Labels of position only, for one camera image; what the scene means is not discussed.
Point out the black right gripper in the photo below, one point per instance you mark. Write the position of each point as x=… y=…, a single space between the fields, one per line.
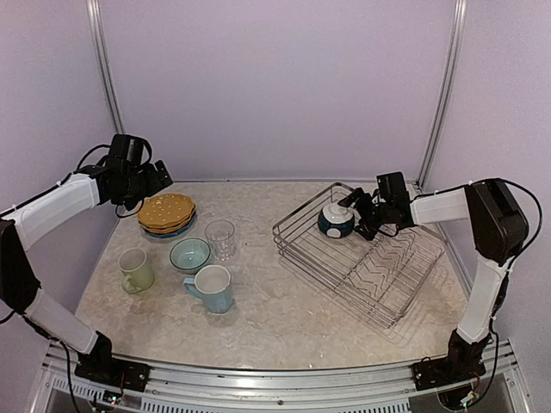
x=368 y=231

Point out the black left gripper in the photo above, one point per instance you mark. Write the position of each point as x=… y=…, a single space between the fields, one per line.
x=156 y=183

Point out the dark teal white bowl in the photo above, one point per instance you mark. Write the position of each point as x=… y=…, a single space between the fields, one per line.
x=336 y=221

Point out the yellow polka dot plate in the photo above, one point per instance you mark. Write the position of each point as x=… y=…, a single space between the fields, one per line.
x=164 y=225

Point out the blue polka dot plate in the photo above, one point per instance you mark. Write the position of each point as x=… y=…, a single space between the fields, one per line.
x=172 y=234

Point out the pale striped bowl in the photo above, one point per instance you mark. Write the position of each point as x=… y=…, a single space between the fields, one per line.
x=190 y=255

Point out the clear glass cup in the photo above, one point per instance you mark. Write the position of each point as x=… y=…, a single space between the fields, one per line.
x=220 y=235

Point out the light green cup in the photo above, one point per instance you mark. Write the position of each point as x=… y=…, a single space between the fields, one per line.
x=136 y=269

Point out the light blue cup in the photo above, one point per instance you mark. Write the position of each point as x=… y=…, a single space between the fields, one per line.
x=213 y=286

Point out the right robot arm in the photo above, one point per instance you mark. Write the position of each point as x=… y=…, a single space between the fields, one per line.
x=504 y=219

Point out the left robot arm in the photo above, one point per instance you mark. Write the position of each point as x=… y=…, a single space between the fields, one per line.
x=125 y=176

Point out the metal wire dish rack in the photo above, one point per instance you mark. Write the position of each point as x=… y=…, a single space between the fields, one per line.
x=378 y=279

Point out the right aluminium corner post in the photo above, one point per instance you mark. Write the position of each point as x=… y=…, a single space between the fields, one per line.
x=445 y=93

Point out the aluminium corner post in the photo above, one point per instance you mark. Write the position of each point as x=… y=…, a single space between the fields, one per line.
x=445 y=93
x=99 y=41

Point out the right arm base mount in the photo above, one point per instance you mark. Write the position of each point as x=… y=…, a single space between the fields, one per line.
x=429 y=374

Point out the left aluminium corner post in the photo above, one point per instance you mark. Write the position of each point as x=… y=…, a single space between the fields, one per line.
x=99 y=41

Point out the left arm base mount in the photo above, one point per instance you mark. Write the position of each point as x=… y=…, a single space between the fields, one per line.
x=125 y=375

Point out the aluminium front frame rail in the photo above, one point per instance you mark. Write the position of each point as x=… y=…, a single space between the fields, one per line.
x=173 y=387

